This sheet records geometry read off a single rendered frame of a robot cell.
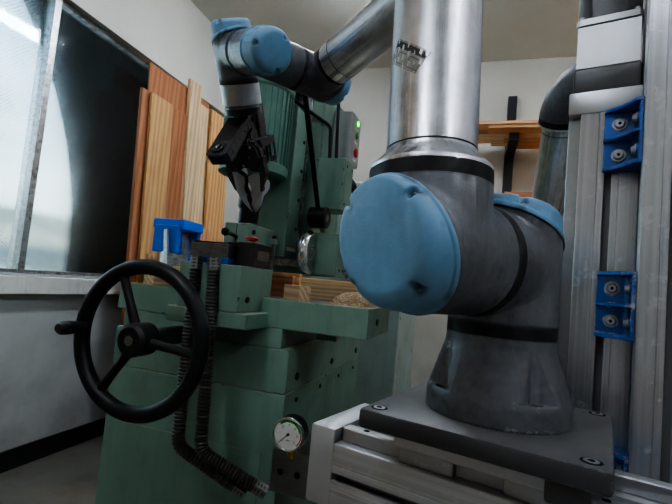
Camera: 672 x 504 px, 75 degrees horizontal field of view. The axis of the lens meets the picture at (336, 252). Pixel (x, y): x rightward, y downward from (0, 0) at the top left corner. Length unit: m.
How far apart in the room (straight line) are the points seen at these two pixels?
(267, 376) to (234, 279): 0.22
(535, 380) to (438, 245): 0.20
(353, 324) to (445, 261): 0.53
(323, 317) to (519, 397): 0.50
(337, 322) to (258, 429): 0.27
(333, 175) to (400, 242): 0.93
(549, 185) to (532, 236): 0.70
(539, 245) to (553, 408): 0.16
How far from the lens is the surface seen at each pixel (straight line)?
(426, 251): 0.34
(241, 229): 1.11
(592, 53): 0.82
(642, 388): 0.66
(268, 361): 0.94
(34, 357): 2.49
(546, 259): 0.49
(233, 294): 0.86
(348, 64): 0.80
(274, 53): 0.79
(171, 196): 2.87
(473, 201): 0.39
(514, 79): 3.72
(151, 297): 1.09
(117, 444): 1.19
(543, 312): 0.49
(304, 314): 0.90
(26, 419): 2.56
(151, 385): 1.10
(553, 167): 1.15
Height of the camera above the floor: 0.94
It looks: 4 degrees up
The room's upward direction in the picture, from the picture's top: 5 degrees clockwise
